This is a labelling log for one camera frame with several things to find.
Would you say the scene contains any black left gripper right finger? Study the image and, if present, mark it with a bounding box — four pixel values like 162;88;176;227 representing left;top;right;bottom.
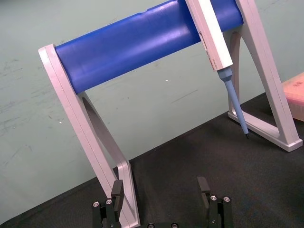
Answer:
197;176;233;228

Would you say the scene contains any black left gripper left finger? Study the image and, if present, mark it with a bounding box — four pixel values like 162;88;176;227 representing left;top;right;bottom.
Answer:
92;179;124;228

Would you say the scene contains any black table cloth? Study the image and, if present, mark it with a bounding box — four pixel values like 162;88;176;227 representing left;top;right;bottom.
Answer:
0;92;304;228

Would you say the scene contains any pink translucent tip box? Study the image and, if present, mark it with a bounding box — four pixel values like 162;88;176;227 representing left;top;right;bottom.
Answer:
281;72;304;122

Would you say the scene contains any grey and blue pipette stand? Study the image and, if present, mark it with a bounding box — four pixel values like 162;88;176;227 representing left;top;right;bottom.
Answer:
38;0;304;228

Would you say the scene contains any white and blue pipette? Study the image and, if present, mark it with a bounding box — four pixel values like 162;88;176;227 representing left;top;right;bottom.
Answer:
184;0;250;141

